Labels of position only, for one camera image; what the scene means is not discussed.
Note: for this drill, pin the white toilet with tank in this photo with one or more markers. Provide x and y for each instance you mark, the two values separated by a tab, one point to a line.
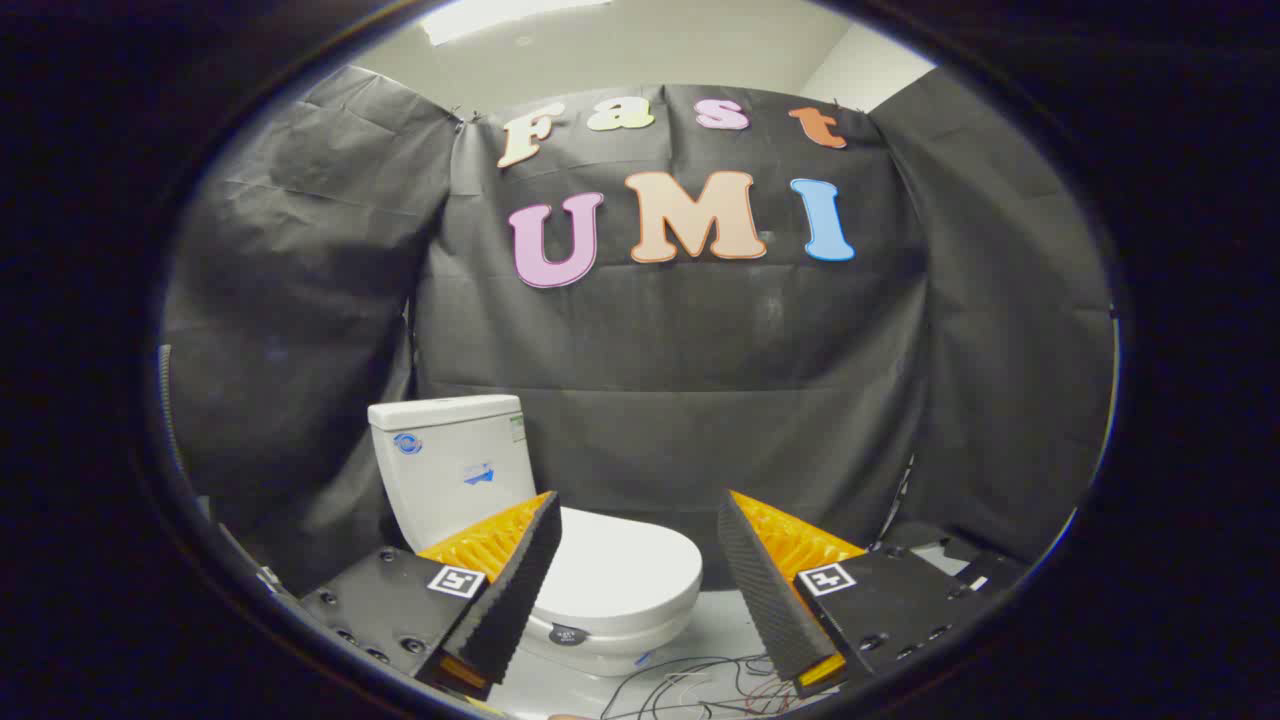
450	470

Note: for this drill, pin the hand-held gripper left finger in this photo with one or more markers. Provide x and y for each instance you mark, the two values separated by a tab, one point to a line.
520	590

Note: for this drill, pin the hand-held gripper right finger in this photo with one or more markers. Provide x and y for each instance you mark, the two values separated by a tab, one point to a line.
760	590

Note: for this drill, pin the white toilet lid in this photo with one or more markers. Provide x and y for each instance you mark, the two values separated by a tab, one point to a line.
620	560

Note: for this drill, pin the black device box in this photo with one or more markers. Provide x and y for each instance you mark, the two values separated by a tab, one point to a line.
990	575

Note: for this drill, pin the white toilet seat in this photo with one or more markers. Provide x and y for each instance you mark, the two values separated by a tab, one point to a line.
672	628

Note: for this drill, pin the black backdrop cloth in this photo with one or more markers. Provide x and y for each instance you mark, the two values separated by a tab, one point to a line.
700	380

